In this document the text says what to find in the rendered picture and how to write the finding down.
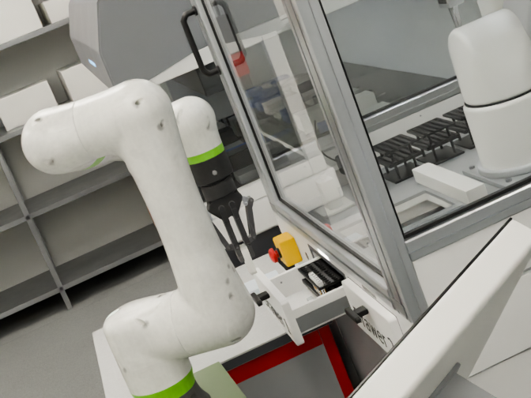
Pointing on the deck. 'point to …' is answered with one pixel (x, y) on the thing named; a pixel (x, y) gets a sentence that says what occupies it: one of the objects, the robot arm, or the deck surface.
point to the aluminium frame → (372, 183)
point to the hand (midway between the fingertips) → (247, 259)
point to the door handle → (195, 44)
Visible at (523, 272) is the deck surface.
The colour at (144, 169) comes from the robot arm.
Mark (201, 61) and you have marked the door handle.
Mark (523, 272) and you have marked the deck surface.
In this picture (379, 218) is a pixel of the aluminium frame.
